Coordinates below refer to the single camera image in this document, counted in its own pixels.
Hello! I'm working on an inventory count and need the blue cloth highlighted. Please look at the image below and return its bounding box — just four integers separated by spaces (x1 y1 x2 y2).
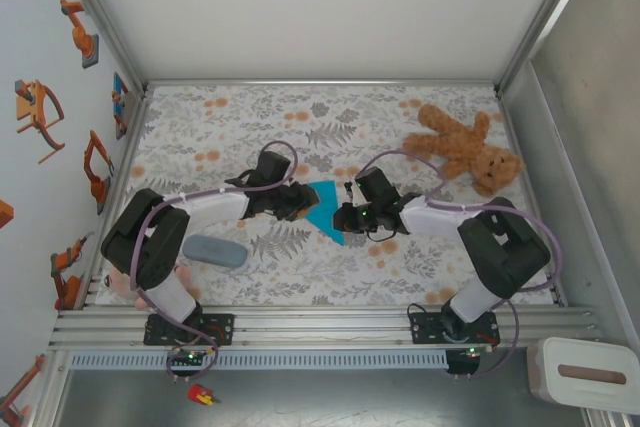
303 179 346 247

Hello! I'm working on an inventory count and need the grey slotted cable duct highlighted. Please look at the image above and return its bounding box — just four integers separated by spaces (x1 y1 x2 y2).
68 350 450 371

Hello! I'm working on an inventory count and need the grey oval case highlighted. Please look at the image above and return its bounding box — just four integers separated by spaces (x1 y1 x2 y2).
181 233 249 271

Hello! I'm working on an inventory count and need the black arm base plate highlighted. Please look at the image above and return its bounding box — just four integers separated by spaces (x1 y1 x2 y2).
143 313 236 347
408 311 501 347

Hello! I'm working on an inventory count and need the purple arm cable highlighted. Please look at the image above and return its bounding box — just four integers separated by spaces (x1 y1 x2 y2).
130 140 301 381
358 149 564 381

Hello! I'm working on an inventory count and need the white tissue box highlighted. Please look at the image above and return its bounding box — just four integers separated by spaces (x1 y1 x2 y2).
525 336 640 407

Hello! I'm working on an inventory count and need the brown teddy bear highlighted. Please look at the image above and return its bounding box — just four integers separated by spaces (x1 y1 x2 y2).
402 103 526 192

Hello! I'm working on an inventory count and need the black circuit board green LED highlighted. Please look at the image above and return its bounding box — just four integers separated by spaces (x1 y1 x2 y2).
167 346 211 368
447 345 494 376

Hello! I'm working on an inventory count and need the orange gripper wall sticker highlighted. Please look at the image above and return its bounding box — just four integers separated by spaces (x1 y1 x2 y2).
13 79 66 165

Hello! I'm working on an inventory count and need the floral table mat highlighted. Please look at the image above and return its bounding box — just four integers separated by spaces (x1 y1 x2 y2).
93 84 565 307

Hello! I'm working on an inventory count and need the aluminium frame post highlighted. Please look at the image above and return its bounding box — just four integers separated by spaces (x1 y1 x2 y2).
492 0 609 98
52 0 151 98

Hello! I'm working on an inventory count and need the small red yellow toy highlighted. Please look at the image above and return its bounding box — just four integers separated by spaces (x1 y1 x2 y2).
187 384 221 406

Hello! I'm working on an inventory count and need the aluminium frame bar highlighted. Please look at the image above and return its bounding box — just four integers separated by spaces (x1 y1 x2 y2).
144 78 501 89

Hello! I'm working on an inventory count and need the pink plush doll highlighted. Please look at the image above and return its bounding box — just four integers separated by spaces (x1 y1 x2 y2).
102 264 194 311

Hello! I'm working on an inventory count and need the aluminium front rail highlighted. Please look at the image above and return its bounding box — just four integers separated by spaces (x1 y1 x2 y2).
47 302 604 351

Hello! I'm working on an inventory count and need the blue orange machine wall sticker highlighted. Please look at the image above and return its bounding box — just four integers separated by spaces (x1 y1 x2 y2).
112 71 130 141

